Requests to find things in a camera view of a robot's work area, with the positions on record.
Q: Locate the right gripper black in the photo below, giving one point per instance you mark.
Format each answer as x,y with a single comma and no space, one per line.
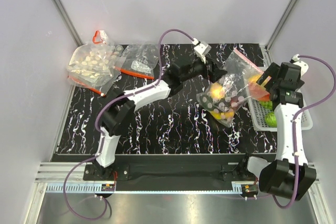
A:
272,73

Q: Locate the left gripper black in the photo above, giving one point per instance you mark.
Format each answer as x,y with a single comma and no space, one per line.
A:
214,73

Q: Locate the clear dotted zip bag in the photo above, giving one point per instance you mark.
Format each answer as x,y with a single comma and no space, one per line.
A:
235,83

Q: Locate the yellow banana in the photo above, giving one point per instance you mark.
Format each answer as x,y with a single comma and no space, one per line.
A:
228,115

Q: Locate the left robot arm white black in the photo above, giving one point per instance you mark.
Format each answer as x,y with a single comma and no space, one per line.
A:
114,119

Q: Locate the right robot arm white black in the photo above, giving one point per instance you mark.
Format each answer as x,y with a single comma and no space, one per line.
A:
289,174

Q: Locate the clear zip bag orange zipper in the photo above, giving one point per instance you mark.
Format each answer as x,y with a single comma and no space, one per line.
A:
139,60

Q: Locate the pile of dotted zip bags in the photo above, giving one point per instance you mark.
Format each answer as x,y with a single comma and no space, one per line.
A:
95,67

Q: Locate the green grape bunch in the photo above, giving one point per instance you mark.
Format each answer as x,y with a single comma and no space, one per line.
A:
266,104

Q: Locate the watermelon slice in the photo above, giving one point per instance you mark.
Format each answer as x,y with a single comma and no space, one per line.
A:
258,93

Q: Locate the yellow orange mango slice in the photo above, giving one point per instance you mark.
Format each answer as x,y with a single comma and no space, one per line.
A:
253,80

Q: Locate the black marble pattern mat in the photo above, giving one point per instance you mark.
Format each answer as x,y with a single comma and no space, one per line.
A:
177,125

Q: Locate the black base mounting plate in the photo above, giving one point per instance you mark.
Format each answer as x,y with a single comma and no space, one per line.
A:
246,163

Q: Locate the right small connector box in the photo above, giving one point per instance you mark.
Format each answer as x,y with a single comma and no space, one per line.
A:
250,189

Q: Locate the small connector box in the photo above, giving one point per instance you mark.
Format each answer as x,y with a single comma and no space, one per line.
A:
250,189
109,187

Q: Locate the left small connector box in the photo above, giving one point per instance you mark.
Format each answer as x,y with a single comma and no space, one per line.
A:
109,187

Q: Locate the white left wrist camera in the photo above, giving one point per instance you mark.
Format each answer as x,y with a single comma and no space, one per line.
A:
202,49

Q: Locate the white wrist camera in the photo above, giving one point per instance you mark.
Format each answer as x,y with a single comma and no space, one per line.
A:
202,49
298,62

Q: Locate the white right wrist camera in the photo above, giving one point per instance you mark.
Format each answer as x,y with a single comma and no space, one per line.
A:
298,62

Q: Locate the right aluminium frame post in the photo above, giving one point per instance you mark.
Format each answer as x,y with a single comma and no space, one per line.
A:
280,25

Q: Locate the aluminium frame post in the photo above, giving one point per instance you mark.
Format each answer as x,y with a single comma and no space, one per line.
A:
67,21
280,25

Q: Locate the left aluminium frame post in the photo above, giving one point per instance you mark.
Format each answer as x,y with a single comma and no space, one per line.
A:
67,21

